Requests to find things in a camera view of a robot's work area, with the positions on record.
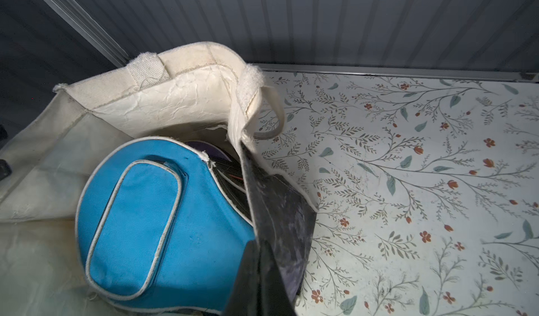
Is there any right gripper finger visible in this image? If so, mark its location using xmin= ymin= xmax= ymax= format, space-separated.
xmin=223 ymin=240 xmax=296 ymax=316

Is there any blue paddle case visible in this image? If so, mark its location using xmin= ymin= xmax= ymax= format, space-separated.
xmin=75 ymin=136 xmax=255 ymax=314

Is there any cream canvas tote bag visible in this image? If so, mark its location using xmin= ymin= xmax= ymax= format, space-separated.
xmin=1 ymin=42 xmax=317 ymax=315

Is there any purple pouch in bag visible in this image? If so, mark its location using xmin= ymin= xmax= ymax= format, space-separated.
xmin=185 ymin=140 xmax=232 ymax=162

